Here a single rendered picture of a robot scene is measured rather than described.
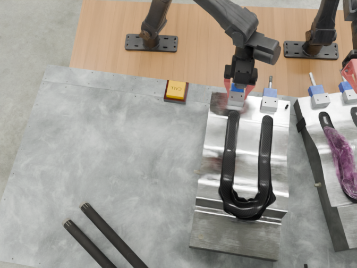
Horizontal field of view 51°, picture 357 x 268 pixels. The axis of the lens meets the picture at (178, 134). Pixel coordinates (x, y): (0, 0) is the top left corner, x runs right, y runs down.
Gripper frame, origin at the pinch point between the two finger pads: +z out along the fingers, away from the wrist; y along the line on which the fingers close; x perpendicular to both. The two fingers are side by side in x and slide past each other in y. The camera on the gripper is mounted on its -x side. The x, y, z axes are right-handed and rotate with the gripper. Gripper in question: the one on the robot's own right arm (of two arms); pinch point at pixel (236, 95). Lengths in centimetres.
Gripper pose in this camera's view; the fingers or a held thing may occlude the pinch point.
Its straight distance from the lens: 123.4
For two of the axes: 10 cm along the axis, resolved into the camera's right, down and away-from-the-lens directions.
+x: 1.5, -6.0, 7.8
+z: -0.5, 7.8, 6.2
